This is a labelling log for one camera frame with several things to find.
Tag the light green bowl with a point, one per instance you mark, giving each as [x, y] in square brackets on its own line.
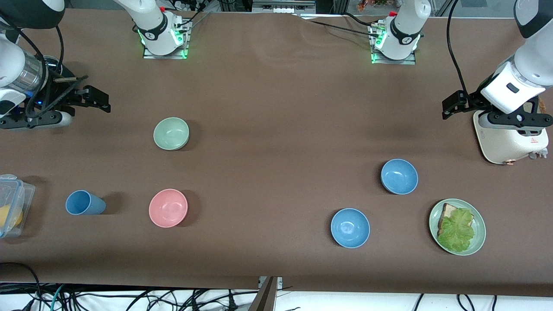
[171, 133]

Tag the blue bowl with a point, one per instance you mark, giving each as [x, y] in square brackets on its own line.
[399, 176]
[350, 227]

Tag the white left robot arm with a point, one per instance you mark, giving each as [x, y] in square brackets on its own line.
[406, 26]

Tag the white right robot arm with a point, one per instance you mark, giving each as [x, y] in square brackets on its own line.
[151, 26]

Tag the pink bowl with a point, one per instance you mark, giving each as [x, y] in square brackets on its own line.
[168, 207]

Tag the cream white toaster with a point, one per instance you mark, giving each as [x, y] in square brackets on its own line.
[507, 144]

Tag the clear plastic food container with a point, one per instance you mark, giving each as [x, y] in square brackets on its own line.
[17, 190]

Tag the blue plastic cup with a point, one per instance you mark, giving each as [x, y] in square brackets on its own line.
[84, 203]

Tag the bread slice under lettuce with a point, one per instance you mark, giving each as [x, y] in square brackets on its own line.
[447, 212]

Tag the yellow lemon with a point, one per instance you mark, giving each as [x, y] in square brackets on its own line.
[9, 217]

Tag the green lettuce leaf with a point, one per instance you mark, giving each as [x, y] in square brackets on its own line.
[458, 231]

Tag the light green plate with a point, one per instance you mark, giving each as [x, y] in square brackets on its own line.
[479, 233]

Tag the white power strip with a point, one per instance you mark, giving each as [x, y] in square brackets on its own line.
[188, 5]

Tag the brown tablecloth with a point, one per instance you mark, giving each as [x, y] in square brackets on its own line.
[276, 95]

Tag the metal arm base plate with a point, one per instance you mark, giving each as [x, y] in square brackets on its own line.
[149, 56]
[406, 61]

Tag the grey camera stand pole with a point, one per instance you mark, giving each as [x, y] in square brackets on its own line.
[264, 300]

